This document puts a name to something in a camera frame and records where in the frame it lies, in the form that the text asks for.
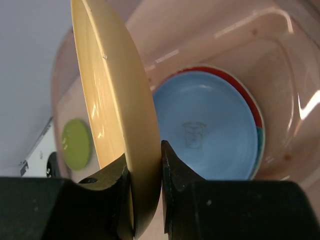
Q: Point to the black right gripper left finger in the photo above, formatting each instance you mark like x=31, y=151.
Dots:
x=96, y=208

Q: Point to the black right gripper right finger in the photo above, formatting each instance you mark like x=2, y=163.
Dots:
x=198, y=209

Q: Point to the light blue plate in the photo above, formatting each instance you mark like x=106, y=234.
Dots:
x=208, y=124

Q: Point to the pale orange plate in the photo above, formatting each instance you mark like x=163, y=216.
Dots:
x=119, y=102

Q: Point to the red plate with teal flower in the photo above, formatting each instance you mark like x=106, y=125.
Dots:
x=248, y=97

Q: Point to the translucent pink plastic bin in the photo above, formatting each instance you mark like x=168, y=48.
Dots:
x=271, y=46

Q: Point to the black plate rear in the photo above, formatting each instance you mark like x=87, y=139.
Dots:
x=52, y=169

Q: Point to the lime green plate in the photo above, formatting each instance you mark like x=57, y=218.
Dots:
x=76, y=144

